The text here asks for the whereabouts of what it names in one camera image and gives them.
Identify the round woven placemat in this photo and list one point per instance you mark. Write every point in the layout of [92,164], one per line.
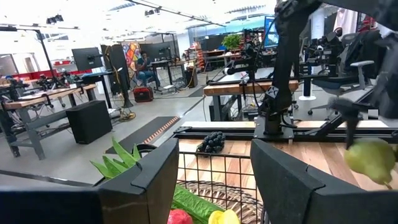
[239,199]

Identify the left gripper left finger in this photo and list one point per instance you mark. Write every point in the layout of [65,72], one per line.
[77,207]

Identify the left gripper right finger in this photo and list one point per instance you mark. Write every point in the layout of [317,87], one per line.
[311,205]

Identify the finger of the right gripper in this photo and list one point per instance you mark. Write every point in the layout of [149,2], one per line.
[349,112]

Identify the dark purple grape bunch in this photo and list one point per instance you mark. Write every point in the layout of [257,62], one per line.
[213,143]

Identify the colourful patterned panel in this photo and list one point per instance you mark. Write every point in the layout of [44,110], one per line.
[131,56]

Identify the large black box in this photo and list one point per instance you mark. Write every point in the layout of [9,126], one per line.
[90,121]

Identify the red and black box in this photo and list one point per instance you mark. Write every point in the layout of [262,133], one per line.
[143,95]

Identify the wooden top workbench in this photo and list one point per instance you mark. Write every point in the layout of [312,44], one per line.
[31,99]

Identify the black computer monitor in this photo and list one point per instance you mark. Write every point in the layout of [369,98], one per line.
[87,59]

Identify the monitor with blue screen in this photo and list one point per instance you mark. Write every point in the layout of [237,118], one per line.
[271,34]

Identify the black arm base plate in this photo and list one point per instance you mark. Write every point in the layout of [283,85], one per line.
[261,130]

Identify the grey office chair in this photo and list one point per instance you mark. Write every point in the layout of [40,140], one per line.
[339,85]

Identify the tall black panel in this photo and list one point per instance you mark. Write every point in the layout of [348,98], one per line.
[116,74]

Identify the wooden top table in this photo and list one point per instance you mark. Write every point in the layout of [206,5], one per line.
[230,88]

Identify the green potted plant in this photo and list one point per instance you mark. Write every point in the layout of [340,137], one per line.
[231,42]

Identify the black rig stand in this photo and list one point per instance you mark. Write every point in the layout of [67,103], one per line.
[46,56]

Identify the red bell pepper toy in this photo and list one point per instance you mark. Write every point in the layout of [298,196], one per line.
[178,217]

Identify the green pear toy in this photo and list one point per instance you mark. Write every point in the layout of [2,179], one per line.
[370,160]

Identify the black striped floor mat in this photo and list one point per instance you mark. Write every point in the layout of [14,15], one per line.
[146,132]

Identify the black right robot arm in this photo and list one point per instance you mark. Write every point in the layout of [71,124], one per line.
[286,62]

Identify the yellow bell pepper toy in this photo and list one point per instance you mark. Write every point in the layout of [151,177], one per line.
[224,217]

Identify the person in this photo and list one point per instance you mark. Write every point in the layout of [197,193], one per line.
[146,73]

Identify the black aluminium table frame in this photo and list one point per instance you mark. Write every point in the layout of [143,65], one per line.
[311,136]

